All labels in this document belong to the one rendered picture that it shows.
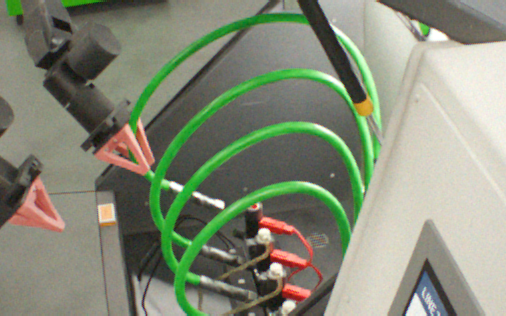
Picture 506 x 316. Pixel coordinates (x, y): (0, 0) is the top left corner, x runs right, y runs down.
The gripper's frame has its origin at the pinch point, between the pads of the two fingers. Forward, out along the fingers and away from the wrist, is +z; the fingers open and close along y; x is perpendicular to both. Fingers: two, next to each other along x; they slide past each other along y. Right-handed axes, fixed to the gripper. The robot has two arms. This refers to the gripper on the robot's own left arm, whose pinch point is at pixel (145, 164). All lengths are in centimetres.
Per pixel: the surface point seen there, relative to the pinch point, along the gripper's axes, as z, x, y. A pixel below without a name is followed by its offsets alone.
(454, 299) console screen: 20, -37, -51
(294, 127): 7.7, -24.4, -12.1
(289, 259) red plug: 24.7, -6.2, -1.3
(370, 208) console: 15.8, -30.2, -30.0
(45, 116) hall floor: -22, 133, 221
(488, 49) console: 10, -51, -32
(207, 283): 16.8, 0.7, -11.4
